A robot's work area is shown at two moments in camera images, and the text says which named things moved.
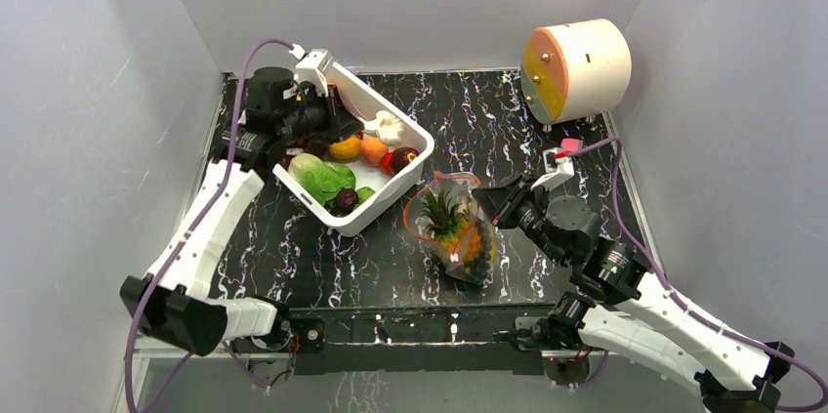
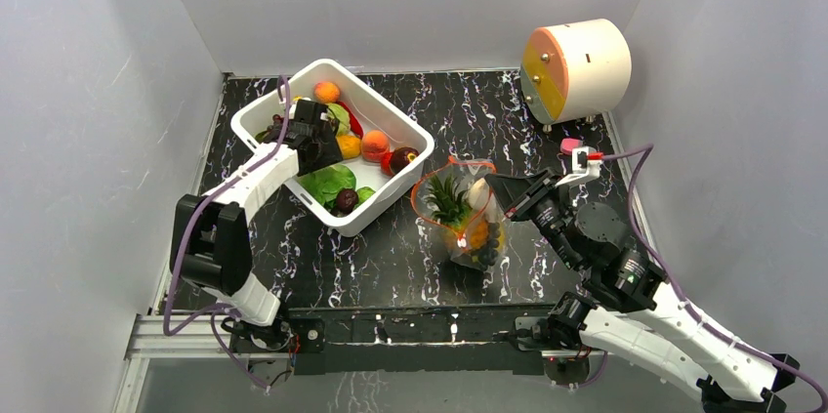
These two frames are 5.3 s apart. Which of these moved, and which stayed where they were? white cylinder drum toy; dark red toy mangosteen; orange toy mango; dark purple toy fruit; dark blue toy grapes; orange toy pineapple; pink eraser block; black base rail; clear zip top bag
Moved: orange toy pineapple; dark blue toy grapes; clear zip top bag
Stayed: black base rail; dark purple toy fruit; orange toy mango; white cylinder drum toy; pink eraser block; dark red toy mangosteen
